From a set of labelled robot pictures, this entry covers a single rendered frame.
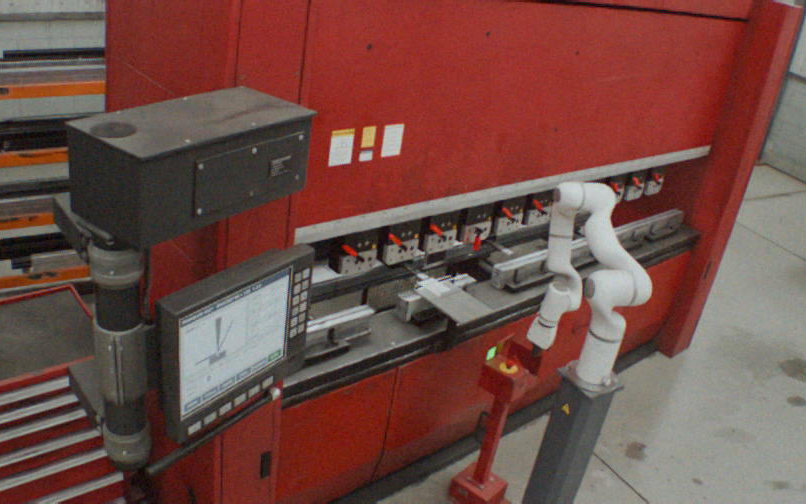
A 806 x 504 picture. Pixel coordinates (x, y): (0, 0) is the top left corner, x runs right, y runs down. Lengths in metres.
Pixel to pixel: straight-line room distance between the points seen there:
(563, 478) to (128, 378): 1.70
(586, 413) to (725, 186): 2.25
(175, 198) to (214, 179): 0.10
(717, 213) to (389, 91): 2.67
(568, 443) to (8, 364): 1.91
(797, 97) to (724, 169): 5.94
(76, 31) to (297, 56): 4.68
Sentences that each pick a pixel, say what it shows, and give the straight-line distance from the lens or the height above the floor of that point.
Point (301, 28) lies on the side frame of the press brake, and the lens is 1.87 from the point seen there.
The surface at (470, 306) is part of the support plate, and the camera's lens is 2.88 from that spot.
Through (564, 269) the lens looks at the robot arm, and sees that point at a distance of 2.81.
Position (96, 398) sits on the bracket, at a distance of 1.95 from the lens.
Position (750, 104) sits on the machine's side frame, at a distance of 4.43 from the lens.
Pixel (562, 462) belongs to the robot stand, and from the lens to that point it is 2.77.
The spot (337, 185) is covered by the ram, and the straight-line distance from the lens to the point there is 2.38.
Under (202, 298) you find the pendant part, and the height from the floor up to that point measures 1.60.
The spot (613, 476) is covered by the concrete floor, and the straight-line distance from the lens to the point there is 3.87.
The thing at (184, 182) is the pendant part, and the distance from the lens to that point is 1.45.
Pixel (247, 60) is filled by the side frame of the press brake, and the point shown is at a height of 2.01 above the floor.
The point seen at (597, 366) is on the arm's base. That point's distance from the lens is 2.56.
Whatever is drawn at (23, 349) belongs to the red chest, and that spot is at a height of 0.98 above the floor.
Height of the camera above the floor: 2.43
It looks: 26 degrees down
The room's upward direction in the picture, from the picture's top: 9 degrees clockwise
